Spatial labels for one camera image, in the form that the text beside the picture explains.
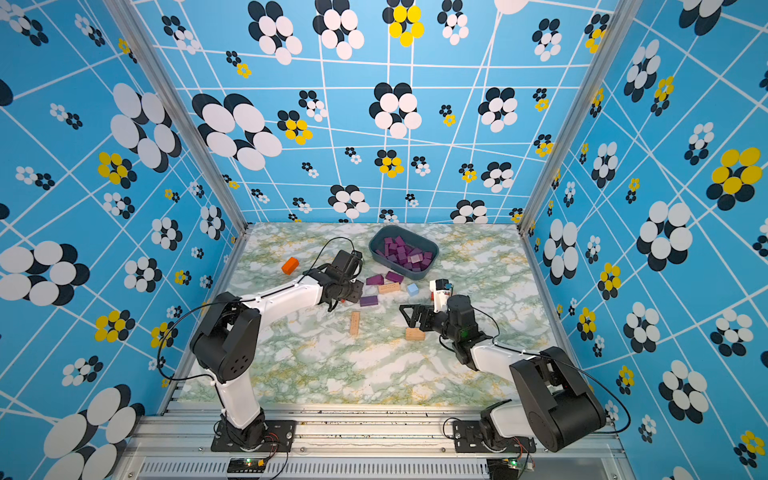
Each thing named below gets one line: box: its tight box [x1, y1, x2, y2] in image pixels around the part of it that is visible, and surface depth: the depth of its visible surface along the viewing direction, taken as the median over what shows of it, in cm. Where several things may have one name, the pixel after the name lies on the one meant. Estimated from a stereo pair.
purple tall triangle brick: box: [366, 274, 384, 285], surface depth 107 cm
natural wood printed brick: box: [379, 282, 401, 294], surface depth 104 cm
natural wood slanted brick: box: [350, 311, 361, 336], surface depth 95 cm
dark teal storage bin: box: [369, 225, 439, 280], surface depth 110 cm
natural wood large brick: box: [405, 327, 426, 341], surface depth 91 cm
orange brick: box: [282, 257, 300, 275], surface depth 110 cm
